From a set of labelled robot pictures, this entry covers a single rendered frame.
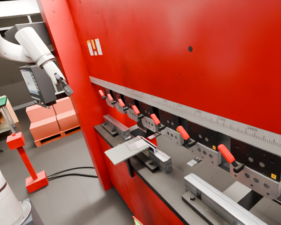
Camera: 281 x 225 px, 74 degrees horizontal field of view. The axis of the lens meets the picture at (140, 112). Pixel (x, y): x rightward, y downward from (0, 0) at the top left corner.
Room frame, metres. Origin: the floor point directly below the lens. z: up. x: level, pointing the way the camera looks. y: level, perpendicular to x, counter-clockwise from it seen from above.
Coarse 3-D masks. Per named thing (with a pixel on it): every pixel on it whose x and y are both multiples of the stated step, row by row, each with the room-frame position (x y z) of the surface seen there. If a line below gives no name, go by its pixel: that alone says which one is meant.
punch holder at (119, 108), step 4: (112, 92) 1.39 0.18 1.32; (116, 92) 1.32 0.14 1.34; (116, 96) 1.34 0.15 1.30; (120, 96) 1.27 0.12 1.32; (116, 100) 1.35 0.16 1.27; (116, 104) 1.36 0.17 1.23; (124, 104) 1.27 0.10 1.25; (116, 108) 1.38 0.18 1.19; (120, 108) 1.31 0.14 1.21; (124, 112) 1.27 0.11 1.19
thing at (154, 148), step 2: (142, 138) 1.19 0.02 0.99; (144, 138) 1.17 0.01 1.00; (144, 140) 1.16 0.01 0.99; (146, 140) 1.14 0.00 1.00; (148, 142) 1.12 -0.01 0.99; (150, 142) 1.10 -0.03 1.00; (150, 144) 1.10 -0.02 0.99; (152, 144) 1.08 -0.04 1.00; (150, 146) 1.06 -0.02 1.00; (152, 146) 1.05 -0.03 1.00; (154, 146) 1.05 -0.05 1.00; (156, 146) 1.04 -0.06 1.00; (150, 148) 1.06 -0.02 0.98; (152, 148) 1.04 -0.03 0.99; (154, 148) 1.03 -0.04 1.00; (156, 148) 1.04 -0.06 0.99; (152, 150) 1.04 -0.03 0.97; (154, 150) 1.03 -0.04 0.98; (156, 150) 1.03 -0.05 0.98
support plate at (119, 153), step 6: (132, 138) 1.21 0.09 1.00; (138, 138) 1.19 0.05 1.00; (120, 144) 1.16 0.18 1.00; (108, 150) 1.11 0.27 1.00; (114, 150) 1.09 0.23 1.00; (120, 150) 1.08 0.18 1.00; (126, 150) 1.07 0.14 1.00; (138, 150) 1.04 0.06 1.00; (108, 156) 1.04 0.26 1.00; (114, 156) 1.03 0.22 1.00; (120, 156) 1.01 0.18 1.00; (126, 156) 1.00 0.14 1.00; (114, 162) 0.96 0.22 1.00
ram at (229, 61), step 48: (96, 0) 1.29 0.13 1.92; (144, 0) 0.85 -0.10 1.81; (192, 0) 0.62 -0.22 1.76; (240, 0) 0.49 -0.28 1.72; (96, 48) 1.49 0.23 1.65; (144, 48) 0.90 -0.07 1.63; (192, 48) 0.63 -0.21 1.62; (240, 48) 0.48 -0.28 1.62; (192, 96) 0.65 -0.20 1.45; (240, 96) 0.48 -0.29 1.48
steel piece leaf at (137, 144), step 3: (138, 141) 1.15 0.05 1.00; (126, 144) 1.11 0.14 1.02; (132, 144) 1.12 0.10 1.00; (135, 144) 1.12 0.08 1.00; (138, 144) 1.11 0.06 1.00; (141, 144) 1.10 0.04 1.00; (129, 147) 1.09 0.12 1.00; (132, 147) 1.08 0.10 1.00; (135, 147) 1.08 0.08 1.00; (138, 147) 1.07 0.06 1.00; (132, 150) 1.05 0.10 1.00
